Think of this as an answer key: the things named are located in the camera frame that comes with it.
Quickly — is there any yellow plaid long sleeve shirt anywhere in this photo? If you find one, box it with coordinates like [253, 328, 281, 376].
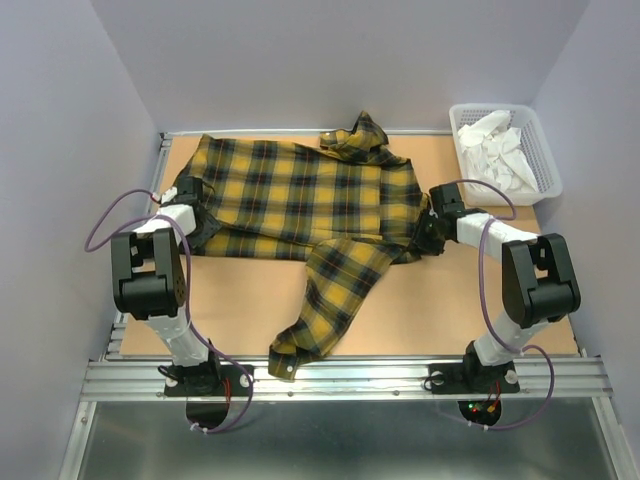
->
[181, 113, 427, 380]

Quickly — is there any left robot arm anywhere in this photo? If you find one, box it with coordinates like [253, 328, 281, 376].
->
[110, 176, 223, 396]

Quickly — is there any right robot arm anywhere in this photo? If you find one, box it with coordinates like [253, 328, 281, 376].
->
[411, 182, 581, 395]

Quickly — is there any white shirt in basket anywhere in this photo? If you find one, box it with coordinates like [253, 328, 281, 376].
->
[457, 110, 539, 194]

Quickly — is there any white plastic laundry basket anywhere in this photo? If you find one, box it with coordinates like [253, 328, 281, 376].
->
[449, 103, 563, 206]

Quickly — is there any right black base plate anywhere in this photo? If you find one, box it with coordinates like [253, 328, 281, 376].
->
[422, 362, 520, 395]

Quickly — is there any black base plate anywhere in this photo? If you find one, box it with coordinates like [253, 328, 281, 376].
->
[157, 364, 254, 398]
[422, 362, 520, 395]

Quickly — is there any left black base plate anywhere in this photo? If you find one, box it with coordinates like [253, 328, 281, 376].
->
[157, 364, 254, 398]

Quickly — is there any aluminium mounting rail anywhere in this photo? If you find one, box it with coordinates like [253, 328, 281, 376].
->
[80, 355, 613, 402]

